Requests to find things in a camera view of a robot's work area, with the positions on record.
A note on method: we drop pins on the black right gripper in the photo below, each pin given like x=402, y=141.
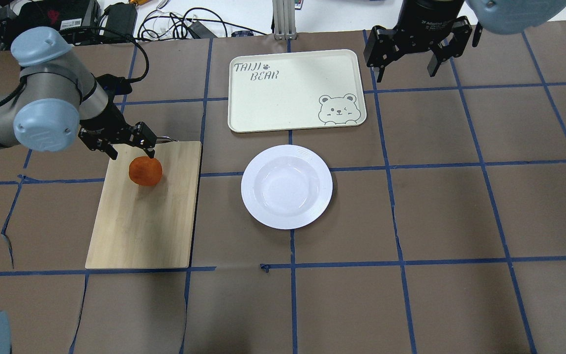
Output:
x=426, y=19

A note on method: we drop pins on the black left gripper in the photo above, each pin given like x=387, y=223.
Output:
x=109, y=119

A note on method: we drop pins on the orange fruit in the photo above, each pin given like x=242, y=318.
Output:
x=145, y=171

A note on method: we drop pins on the cream bear tray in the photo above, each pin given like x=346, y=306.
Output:
x=291, y=91

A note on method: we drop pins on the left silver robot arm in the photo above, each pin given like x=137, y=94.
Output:
x=58, y=100

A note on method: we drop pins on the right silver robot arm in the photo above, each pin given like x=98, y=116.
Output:
x=504, y=16

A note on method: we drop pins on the wooden cutting board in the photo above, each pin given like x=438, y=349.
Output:
x=147, y=227

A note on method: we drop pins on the black power adapter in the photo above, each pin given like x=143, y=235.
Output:
x=120, y=19

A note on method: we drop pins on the black computer box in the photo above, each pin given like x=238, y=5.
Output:
x=18, y=16

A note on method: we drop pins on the white round plate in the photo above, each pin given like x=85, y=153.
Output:
x=286, y=187

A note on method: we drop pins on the aluminium frame post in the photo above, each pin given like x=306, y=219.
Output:
x=284, y=19

